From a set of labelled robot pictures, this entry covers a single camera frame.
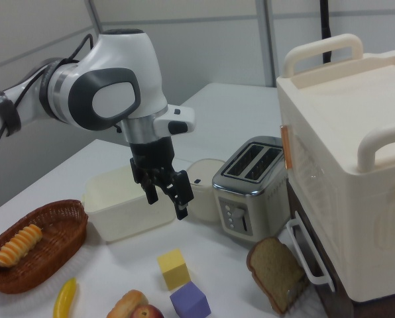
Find white square plastic container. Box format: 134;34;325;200
81;164;178;244

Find small white lidded bin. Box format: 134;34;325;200
186;158;227;222

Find grey cable strap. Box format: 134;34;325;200
0;91;22;137

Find yellow cube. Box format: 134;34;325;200
156;248;191;292

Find yellow banana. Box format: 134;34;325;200
53;277;78;318

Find cream toy cabinet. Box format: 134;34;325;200
276;32;395;304

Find cream and silver toaster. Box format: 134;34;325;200
211;135;293;245

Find brown bread slice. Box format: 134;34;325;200
247;237;310;315

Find red apple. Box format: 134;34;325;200
130;304;164;318

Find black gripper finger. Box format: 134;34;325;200
160;169;196;221
137;168;160;205

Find purple cube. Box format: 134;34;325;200
169;281;211;318

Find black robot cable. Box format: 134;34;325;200
0;32;95;170

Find brown wicker basket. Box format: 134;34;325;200
0;199;89;295

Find golden oblong bun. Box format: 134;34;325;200
106;290;149;318

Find twisted striped bread roll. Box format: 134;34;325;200
0;223;42;267

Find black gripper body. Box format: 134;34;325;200
129;136;177;184

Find black pole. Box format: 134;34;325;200
318;0;334;64

